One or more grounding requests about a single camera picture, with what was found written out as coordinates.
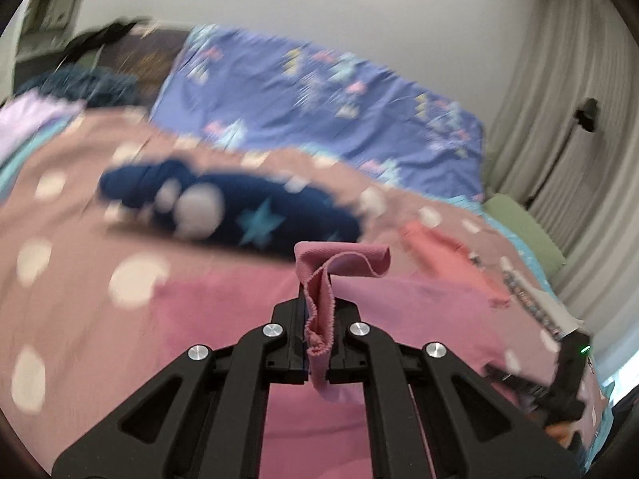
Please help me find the navy star-print garment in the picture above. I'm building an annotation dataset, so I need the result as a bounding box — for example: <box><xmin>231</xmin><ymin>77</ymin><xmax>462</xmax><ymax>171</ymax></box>
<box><xmin>97</xmin><ymin>158</ymin><xmax>363</xmax><ymax>261</ymax></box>

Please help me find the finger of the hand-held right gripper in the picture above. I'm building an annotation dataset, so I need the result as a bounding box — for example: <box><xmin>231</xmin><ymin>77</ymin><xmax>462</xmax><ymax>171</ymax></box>
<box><xmin>484</xmin><ymin>364</ymin><xmax>554</xmax><ymax>396</ymax></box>

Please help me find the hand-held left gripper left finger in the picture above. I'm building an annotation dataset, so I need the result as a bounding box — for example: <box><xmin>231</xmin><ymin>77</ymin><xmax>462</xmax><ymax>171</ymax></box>
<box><xmin>52</xmin><ymin>279</ymin><xmax>308</xmax><ymax>479</ymax></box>

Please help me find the purple printed bed sheet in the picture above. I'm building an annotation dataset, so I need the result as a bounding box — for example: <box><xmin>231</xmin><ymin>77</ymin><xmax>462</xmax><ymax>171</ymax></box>
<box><xmin>150</xmin><ymin>24</ymin><xmax>486</xmax><ymax>204</ymax></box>

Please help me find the white shelf unit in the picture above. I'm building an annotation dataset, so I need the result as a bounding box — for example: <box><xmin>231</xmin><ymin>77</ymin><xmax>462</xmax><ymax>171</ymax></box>
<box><xmin>20</xmin><ymin>0</ymin><xmax>85</xmax><ymax>58</ymax></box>

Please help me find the coral garment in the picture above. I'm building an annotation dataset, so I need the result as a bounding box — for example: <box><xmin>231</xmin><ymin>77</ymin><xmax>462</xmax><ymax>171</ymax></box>
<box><xmin>399</xmin><ymin>220</ymin><xmax>511</xmax><ymax>310</ymax></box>

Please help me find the dark teal garment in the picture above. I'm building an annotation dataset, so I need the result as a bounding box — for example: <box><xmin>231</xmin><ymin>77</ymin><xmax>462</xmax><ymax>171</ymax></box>
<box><xmin>15</xmin><ymin>67</ymin><xmax>141</xmax><ymax>109</ymax></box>

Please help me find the beige curtain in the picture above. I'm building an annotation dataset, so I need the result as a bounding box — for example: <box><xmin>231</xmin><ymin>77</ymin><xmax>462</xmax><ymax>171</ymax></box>
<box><xmin>478</xmin><ymin>0</ymin><xmax>639</xmax><ymax>377</ymax></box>

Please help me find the black floor lamp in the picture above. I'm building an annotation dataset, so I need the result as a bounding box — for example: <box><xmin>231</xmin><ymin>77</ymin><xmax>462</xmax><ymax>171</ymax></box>
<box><xmin>524</xmin><ymin>97</ymin><xmax>601</xmax><ymax>211</ymax></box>

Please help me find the black garment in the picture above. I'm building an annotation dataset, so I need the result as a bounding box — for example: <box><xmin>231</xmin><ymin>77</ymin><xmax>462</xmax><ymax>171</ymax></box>
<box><xmin>65</xmin><ymin>17</ymin><xmax>151</xmax><ymax>63</ymax></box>

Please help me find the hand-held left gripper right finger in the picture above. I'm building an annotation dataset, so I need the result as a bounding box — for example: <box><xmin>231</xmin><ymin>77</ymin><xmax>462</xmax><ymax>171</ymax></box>
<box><xmin>328</xmin><ymin>293</ymin><xmax>586</xmax><ymax>479</ymax></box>

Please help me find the light green pillow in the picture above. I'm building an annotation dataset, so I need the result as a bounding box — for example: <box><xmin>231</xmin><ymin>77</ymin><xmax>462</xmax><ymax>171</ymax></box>
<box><xmin>482</xmin><ymin>194</ymin><xmax>568</xmax><ymax>281</ymax></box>

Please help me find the pink polka dot blanket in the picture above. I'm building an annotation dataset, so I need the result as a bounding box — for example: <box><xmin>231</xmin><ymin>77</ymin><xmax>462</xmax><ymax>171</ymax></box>
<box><xmin>0</xmin><ymin>109</ymin><xmax>607</xmax><ymax>460</ymax></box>

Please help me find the lavender cloth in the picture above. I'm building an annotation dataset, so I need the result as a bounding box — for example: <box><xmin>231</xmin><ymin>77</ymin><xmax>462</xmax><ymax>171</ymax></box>
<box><xmin>0</xmin><ymin>92</ymin><xmax>87</xmax><ymax>160</ymax></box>

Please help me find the pink garment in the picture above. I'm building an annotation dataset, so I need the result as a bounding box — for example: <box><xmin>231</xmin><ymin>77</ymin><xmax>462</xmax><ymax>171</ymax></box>
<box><xmin>152</xmin><ymin>241</ymin><xmax>512</xmax><ymax>479</ymax></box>

